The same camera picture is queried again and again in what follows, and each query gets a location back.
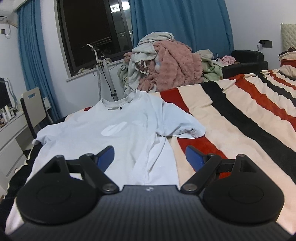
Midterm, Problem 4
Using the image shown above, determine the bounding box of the white t-shirt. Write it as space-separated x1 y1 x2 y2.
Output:
32 90 206 187

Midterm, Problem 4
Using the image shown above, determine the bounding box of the striped red cream black blanket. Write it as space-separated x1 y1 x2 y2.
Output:
1 71 295 233

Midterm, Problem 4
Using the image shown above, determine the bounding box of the beige chair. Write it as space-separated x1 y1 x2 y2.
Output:
20 87 53 138

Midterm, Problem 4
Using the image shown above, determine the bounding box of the light green garment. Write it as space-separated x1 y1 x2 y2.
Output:
197 49 224 82

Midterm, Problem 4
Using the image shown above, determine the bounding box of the pink fluffy blanket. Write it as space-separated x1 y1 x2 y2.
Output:
137 40 204 92

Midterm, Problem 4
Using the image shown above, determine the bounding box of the small pink garment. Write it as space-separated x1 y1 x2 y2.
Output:
218 55 236 65

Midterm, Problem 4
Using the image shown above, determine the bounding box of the garment steamer stand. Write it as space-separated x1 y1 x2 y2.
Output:
82 44 118 101

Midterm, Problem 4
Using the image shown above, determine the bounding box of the blue curtain left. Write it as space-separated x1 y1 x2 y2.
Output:
18 1 61 121

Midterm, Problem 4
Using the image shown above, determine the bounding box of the blue curtain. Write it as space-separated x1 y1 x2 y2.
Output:
18 1 61 121
129 0 234 57

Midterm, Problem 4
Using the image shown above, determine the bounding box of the black vanity mirror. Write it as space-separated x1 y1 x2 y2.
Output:
0 78 18 109

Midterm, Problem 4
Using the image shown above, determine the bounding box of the black armchair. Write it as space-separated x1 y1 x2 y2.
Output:
222 50 268 79

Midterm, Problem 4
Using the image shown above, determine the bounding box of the grey-white hoodie on pile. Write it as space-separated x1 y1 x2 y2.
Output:
124 32 174 96

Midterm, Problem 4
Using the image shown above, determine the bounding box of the striped pillow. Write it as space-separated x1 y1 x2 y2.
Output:
278 47 296 79

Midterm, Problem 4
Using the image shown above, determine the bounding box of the blue curtain right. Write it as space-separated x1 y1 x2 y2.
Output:
129 0 234 57

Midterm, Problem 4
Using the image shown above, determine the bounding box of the dark window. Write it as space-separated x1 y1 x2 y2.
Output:
56 0 133 76

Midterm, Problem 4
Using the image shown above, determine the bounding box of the beige quilted headboard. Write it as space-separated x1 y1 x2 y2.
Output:
280 23 296 51

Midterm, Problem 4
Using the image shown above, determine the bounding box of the wall socket with charger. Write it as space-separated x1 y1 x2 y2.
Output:
257 40 273 52

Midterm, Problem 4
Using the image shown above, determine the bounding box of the wall air conditioner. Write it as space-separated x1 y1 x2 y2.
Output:
0 1 18 25

